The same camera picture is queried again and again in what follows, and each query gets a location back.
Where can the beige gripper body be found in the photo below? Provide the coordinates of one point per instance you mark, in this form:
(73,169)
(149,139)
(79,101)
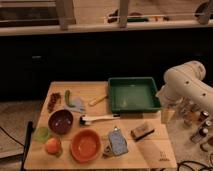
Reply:
(166,115)

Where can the white dish brush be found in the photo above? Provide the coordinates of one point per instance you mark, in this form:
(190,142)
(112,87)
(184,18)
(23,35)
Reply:
(87,120)

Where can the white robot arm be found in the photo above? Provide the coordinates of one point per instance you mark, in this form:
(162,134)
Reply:
(183,87)

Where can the orange bowl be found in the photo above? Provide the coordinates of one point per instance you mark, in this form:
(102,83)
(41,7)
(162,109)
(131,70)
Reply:
(85,145)

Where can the purple bowl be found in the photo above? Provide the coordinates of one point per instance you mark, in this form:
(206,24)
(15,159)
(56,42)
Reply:
(61,121)

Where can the brown block with black strip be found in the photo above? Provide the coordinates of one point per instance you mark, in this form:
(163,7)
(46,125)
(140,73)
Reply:
(142,131)

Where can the green plastic tray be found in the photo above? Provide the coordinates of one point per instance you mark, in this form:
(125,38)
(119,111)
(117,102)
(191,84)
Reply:
(132,95)

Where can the blue sponge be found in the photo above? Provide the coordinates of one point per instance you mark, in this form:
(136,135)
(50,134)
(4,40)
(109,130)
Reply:
(117,142)

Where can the small metal clip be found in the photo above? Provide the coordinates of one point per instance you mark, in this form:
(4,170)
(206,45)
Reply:
(107,152)

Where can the green chili pepper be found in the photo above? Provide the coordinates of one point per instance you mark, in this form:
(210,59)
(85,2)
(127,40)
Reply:
(67,99)

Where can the brown grape bunch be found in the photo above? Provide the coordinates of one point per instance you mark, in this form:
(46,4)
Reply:
(54,97)

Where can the orange peach fruit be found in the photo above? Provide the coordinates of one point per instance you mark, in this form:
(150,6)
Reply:
(53,146)

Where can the black stand pole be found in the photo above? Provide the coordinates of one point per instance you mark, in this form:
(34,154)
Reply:
(29,132)

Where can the yellow handled tool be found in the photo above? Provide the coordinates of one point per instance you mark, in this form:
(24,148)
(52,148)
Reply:
(96,100)

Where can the wooden rail frame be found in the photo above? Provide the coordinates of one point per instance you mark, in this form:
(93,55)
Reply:
(36,17)

